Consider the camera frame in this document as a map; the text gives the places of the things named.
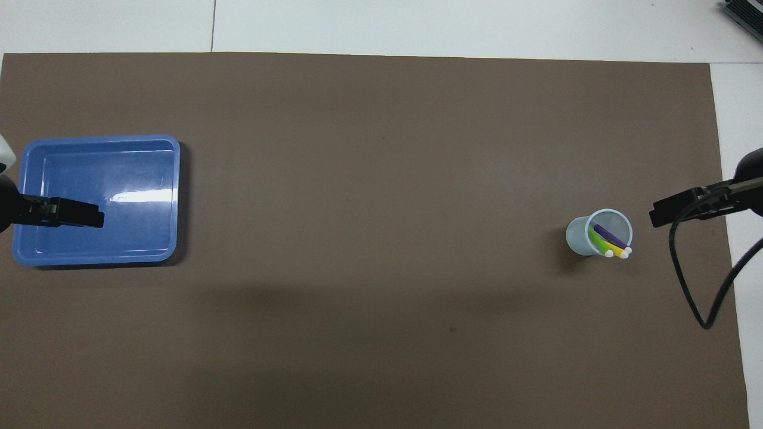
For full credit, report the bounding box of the brown table mat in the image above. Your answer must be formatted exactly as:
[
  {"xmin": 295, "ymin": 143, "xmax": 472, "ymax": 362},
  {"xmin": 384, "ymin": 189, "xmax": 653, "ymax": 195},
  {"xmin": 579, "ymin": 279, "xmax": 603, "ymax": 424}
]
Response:
[{"xmin": 0, "ymin": 52, "xmax": 750, "ymax": 429}]

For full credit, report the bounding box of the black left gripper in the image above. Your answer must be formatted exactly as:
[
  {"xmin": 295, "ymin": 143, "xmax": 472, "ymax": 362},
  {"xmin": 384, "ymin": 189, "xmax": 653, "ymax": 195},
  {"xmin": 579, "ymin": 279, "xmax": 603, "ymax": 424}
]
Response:
[{"xmin": 0, "ymin": 174, "xmax": 106, "ymax": 234}]

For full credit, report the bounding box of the yellow pen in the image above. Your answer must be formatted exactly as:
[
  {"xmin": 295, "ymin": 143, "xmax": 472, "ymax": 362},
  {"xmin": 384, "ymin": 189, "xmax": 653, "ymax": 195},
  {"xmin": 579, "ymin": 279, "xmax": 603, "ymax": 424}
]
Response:
[{"xmin": 596, "ymin": 234, "xmax": 630, "ymax": 260}]

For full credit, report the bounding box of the green pen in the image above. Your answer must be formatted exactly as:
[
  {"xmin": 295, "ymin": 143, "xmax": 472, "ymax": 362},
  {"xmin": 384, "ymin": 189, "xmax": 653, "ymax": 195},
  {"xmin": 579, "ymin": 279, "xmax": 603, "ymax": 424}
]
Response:
[{"xmin": 588, "ymin": 226, "xmax": 615, "ymax": 259}]

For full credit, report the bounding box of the grey ribbed device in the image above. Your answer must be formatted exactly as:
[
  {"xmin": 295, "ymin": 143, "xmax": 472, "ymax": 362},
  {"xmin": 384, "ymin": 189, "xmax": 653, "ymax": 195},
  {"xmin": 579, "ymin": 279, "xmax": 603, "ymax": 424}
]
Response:
[{"xmin": 722, "ymin": 0, "xmax": 763, "ymax": 28}]

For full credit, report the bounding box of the translucent plastic cup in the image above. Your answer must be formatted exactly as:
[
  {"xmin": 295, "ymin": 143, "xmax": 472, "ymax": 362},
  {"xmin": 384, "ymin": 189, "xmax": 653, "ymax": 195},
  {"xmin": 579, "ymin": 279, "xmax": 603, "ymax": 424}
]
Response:
[{"xmin": 565, "ymin": 209, "xmax": 634, "ymax": 258}]

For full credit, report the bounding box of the blue plastic tray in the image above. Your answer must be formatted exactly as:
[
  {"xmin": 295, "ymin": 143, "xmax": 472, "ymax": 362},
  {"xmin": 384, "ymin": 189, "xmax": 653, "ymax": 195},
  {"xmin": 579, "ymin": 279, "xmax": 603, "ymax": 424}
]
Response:
[{"xmin": 12, "ymin": 135, "xmax": 181, "ymax": 267}]

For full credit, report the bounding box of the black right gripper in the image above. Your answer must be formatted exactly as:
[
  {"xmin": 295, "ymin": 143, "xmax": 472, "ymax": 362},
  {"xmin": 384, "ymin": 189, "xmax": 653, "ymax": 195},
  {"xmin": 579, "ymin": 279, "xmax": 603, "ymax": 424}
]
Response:
[{"xmin": 649, "ymin": 147, "xmax": 763, "ymax": 228}]

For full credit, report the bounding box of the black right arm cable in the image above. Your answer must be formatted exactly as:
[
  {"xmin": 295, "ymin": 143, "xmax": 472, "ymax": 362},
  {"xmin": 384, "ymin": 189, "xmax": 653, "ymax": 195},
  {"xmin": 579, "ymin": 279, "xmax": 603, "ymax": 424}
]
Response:
[{"xmin": 669, "ymin": 189, "xmax": 763, "ymax": 330}]

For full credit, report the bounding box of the purple pen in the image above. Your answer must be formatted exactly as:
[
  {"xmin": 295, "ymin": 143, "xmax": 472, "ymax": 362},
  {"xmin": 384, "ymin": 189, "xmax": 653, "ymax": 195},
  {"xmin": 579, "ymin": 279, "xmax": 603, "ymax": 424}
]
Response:
[{"xmin": 594, "ymin": 223, "xmax": 632, "ymax": 254}]

